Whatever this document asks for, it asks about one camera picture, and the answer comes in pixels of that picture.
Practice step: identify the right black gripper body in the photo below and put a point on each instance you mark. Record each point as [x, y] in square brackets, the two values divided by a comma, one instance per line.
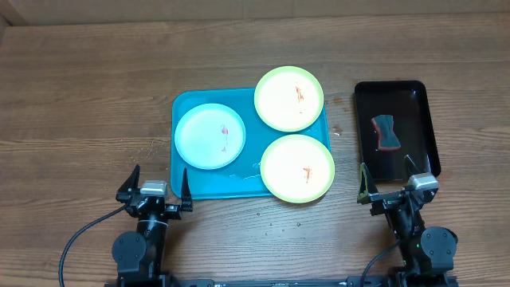
[403, 219]

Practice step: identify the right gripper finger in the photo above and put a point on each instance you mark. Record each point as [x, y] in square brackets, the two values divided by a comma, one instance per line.
[367, 187]
[410, 167]

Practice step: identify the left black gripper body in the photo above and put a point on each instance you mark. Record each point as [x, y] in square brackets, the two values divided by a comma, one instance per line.
[171, 212]

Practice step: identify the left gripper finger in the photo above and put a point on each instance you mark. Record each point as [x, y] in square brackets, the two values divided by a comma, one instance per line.
[186, 198]
[131, 183]

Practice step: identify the light blue plate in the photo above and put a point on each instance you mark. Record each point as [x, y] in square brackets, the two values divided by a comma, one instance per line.
[210, 136]

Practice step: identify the red and green sponge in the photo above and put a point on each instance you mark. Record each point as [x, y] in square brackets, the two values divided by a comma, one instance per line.
[384, 128]

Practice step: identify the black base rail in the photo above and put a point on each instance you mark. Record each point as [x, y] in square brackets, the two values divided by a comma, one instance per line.
[352, 281]

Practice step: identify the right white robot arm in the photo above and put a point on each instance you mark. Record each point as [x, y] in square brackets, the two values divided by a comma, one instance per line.
[427, 252]

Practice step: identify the black rectangular tray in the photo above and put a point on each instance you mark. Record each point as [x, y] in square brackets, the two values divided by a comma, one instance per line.
[407, 102]

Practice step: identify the teal plastic tray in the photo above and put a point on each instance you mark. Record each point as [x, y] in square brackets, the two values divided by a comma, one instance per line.
[242, 177]

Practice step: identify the yellow-green plate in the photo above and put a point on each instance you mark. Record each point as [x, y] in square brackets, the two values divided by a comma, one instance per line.
[297, 168]
[288, 98]

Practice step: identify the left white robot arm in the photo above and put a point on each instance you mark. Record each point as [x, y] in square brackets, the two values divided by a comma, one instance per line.
[139, 253]

